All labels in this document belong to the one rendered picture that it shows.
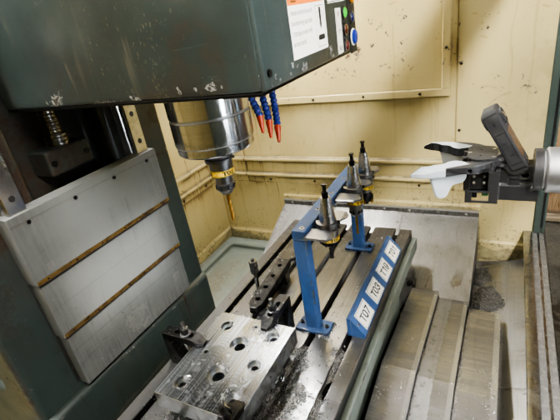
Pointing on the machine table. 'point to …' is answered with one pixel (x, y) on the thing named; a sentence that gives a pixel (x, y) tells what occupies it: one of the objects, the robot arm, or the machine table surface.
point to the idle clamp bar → (281, 276)
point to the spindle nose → (210, 127)
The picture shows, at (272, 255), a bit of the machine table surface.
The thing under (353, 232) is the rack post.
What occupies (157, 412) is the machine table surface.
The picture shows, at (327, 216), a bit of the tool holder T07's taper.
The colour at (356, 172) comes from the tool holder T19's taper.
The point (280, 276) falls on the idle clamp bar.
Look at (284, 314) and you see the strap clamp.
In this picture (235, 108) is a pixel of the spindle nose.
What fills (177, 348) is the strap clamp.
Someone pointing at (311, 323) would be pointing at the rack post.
